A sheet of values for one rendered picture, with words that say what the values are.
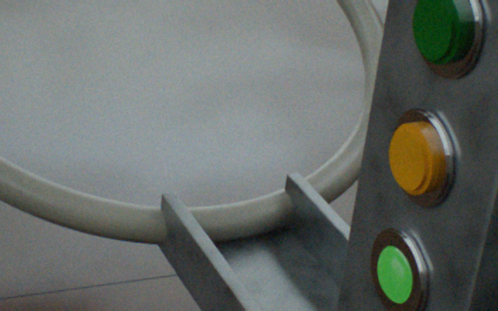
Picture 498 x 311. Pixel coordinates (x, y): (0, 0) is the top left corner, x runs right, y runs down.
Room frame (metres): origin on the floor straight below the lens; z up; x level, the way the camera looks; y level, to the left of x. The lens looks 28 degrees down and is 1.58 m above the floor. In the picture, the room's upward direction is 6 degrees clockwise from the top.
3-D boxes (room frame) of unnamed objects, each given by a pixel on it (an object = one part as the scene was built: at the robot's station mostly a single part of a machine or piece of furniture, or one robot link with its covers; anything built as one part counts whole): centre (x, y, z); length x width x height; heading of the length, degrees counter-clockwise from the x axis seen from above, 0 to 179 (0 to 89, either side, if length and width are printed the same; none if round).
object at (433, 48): (0.34, -0.06, 1.46); 0.03 x 0.01 x 0.03; 29
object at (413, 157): (0.34, -0.06, 1.41); 0.03 x 0.01 x 0.03; 29
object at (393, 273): (0.34, -0.06, 1.36); 0.02 x 0.01 x 0.02; 29
